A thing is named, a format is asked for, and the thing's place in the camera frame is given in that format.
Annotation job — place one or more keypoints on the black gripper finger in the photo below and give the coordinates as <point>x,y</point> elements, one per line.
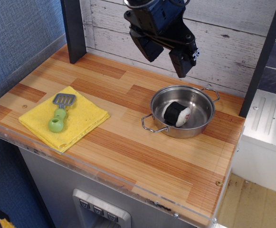
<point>182,62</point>
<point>147,47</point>

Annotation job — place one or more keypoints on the green handled grey toy spatula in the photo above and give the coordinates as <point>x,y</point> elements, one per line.
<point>56,124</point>

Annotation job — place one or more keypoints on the clear acrylic table edge guard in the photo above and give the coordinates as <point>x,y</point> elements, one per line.
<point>183,178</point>

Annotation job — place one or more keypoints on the toy sushi roll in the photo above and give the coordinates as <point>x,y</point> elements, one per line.
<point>176,114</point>

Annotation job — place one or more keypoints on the dark grey right post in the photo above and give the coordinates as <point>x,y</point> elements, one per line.
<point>261,64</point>

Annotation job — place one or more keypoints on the white ribbed appliance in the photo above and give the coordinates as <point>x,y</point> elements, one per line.
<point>255,159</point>

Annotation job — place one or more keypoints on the dark grey left post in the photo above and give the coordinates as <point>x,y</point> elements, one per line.
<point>74,30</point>

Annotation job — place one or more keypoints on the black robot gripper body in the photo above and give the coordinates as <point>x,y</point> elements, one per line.
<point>162,22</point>

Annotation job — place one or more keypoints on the yellow folded cloth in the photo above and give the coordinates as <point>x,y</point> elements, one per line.
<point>81,118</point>

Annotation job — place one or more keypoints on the stainless steel pot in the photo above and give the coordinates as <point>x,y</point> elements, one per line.
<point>200,101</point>

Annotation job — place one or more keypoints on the grey dispenser panel with buttons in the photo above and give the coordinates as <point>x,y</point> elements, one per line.
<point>94,212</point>

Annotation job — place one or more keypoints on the dark grey post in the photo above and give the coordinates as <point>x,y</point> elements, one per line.
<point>261,64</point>
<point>74,30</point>

